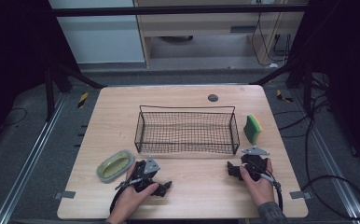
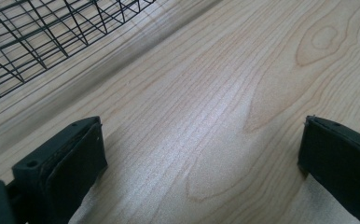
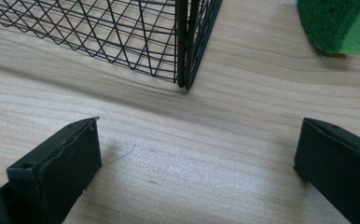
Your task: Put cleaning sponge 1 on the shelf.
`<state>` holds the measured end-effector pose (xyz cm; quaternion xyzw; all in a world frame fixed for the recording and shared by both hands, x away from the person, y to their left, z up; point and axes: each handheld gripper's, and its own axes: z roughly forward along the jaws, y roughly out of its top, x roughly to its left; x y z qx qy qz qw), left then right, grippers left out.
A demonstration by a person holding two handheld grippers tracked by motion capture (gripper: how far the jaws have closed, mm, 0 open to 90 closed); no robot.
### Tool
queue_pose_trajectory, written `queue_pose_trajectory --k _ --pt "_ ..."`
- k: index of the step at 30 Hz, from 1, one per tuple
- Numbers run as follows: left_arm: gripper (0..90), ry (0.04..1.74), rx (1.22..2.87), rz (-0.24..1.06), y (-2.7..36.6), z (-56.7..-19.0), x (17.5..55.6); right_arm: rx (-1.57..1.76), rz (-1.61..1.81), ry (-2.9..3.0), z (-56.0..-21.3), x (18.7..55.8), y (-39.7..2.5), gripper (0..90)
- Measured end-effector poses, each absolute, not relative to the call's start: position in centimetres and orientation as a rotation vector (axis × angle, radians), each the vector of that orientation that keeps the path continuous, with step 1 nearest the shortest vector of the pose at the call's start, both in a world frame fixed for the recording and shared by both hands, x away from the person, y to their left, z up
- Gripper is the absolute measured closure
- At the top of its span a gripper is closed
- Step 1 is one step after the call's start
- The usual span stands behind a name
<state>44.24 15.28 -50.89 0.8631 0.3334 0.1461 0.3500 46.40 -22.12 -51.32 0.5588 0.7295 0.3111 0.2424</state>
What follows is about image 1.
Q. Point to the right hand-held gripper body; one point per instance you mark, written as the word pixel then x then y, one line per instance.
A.
pixel 256 161

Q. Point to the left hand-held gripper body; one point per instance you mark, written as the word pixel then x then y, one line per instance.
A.
pixel 147 177

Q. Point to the green and yellow sponge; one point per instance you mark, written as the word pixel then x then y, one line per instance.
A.
pixel 251 129

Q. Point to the green oval soap dish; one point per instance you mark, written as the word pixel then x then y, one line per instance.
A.
pixel 114 166

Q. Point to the person's right hand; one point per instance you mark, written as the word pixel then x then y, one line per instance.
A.
pixel 260 191

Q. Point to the person's left hand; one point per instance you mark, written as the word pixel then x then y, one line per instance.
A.
pixel 128 200

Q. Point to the yellow and black striped tape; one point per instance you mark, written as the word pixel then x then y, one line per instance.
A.
pixel 82 99
pixel 282 97

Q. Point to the grey round table grommet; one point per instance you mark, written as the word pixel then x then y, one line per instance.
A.
pixel 213 98

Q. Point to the black tripod stand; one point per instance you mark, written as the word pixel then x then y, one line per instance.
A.
pixel 49 93
pixel 307 87

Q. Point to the white cabinet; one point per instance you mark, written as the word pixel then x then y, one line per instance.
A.
pixel 100 40

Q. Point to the light wooden desk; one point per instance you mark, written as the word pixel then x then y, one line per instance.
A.
pixel 200 25

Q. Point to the grey metal table bracket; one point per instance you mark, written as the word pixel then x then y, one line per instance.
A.
pixel 64 194
pixel 300 195

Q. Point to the silver floor rail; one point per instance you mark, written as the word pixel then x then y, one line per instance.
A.
pixel 333 168
pixel 29 165

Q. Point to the black horizontal frame bar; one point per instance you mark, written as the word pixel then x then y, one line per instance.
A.
pixel 168 11

